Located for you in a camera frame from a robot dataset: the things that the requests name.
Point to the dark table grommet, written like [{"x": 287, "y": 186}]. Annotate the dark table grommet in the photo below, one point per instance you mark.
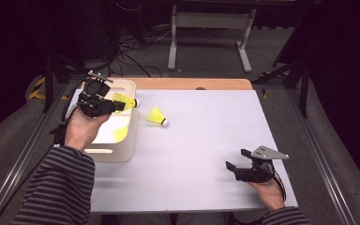
[{"x": 201, "y": 88}]

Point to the white storage box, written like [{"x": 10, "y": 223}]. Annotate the white storage box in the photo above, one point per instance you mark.
[{"x": 118, "y": 153}]

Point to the aluminium floor rail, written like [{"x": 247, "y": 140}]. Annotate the aluminium floor rail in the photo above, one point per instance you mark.
[
  {"x": 18, "y": 156},
  {"x": 325, "y": 162}
]

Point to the person's right hand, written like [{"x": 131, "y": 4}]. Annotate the person's right hand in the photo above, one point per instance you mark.
[{"x": 268, "y": 193}]

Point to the person's left hand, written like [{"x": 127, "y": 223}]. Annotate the person's left hand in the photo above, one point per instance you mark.
[{"x": 81, "y": 131}]

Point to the black tripod stand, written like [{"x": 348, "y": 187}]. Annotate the black tripod stand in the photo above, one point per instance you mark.
[
  {"x": 48, "y": 84},
  {"x": 304, "y": 93}
]

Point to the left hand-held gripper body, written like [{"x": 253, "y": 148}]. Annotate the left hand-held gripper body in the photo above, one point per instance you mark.
[{"x": 93, "y": 100}]

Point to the white metal stand frame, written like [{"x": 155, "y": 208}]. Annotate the white metal stand frame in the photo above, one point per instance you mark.
[{"x": 212, "y": 20}]

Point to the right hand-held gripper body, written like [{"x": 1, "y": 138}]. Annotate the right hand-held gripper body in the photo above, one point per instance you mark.
[{"x": 254, "y": 173}]

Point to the yellow plastic shuttlecock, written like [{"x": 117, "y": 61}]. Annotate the yellow plastic shuttlecock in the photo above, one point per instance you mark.
[
  {"x": 128, "y": 100},
  {"x": 155, "y": 116},
  {"x": 120, "y": 133}
]

